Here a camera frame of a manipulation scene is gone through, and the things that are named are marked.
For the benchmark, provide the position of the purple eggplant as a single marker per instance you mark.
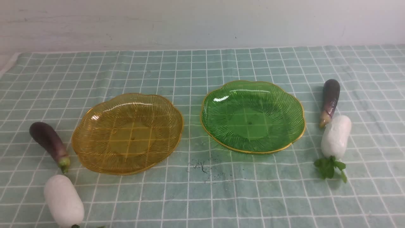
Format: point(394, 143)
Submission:
point(331, 94)
point(47, 137)

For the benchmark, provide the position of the yellow transparent plastic plate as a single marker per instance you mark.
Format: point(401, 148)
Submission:
point(128, 134)

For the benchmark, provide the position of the green transparent plastic plate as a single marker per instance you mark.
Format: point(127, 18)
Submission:
point(253, 117)

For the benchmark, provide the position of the green checkered tablecloth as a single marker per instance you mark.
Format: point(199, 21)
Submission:
point(203, 185)

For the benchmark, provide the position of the white radish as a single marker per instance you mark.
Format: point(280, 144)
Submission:
point(63, 202)
point(333, 147)

